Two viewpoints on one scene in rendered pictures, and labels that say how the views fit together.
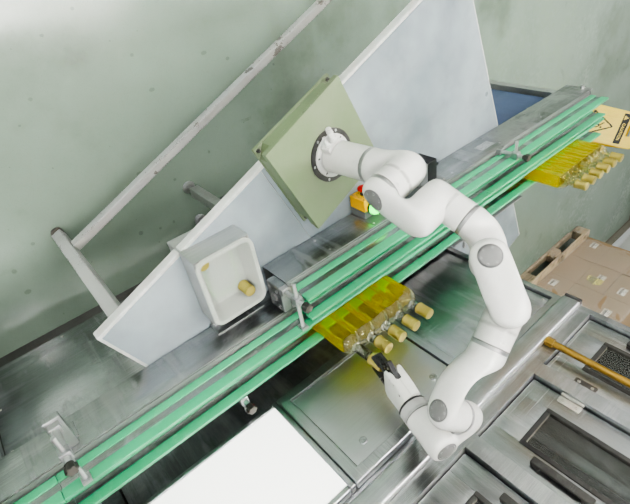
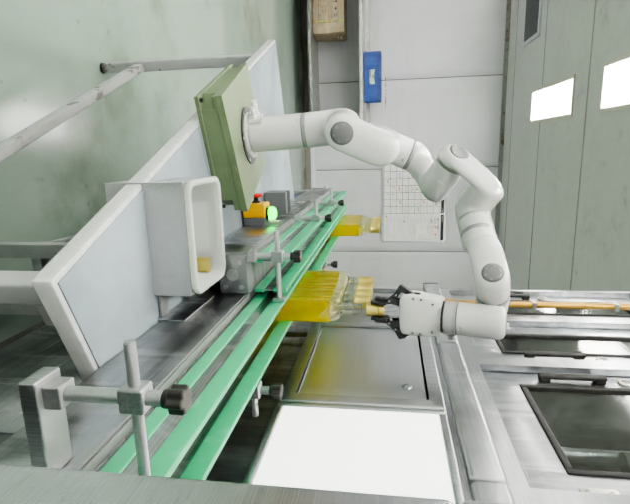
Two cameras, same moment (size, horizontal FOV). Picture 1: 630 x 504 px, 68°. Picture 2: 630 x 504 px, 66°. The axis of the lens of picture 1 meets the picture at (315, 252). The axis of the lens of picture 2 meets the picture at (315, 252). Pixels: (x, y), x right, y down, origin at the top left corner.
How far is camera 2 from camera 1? 1.03 m
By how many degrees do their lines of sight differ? 49
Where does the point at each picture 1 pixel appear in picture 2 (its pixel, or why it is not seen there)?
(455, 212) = (406, 142)
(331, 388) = (326, 372)
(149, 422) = not seen: hidden behind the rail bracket
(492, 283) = (472, 168)
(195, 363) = (185, 342)
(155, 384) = (144, 371)
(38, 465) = not seen: outside the picture
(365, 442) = (411, 386)
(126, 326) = (87, 274)
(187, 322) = (140, 303)
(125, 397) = not seen: hidden behind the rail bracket
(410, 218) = (384, 138)
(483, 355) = (486, 231)
